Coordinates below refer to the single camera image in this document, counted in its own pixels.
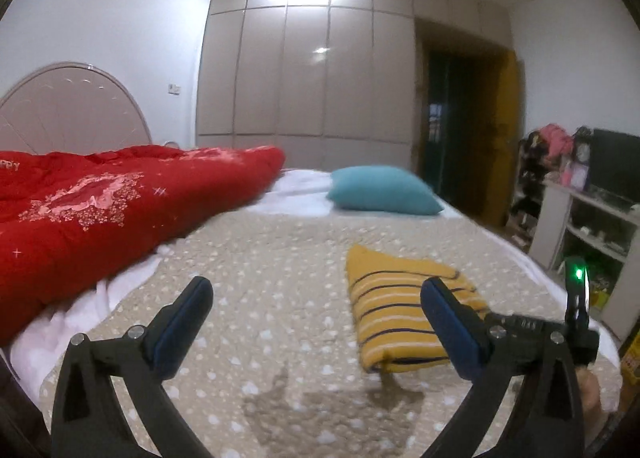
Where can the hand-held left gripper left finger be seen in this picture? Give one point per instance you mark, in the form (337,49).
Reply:
(181,325)

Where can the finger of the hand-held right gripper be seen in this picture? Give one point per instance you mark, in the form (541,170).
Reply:
(525,322)

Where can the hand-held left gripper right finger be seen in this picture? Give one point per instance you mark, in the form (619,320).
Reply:
(451,329)

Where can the yellow striped garment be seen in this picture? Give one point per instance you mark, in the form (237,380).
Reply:
(395,310)

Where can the pink clothes pile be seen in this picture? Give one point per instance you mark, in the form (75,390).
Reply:
(556,139)

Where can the person's right hand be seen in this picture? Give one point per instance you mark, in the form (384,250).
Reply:
(591,403)

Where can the yellow box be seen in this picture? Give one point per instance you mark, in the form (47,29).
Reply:
(631,363)

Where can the white open shelf cabinet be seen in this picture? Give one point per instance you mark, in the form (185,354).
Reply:
(582,238)

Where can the beige dotted bed blanket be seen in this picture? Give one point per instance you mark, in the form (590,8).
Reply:
(280,298)

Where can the bed with beige dotted cover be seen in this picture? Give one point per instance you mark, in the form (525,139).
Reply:
(65,325)

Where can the red embroidered quilt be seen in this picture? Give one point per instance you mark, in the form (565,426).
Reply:
(95,223)

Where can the teal pillow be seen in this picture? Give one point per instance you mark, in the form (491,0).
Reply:
(382,190)

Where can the black television screen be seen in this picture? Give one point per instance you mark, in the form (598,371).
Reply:
(615,165)

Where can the yellow wooden door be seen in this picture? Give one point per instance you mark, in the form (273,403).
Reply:
(502,138)

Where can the pink rounded headboard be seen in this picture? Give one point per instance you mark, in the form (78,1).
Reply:
(70,105)

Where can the beige built-in wardrobe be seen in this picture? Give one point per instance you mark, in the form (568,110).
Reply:
(310,73)

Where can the dark wooden door frame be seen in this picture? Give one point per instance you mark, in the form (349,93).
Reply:
(422,103)

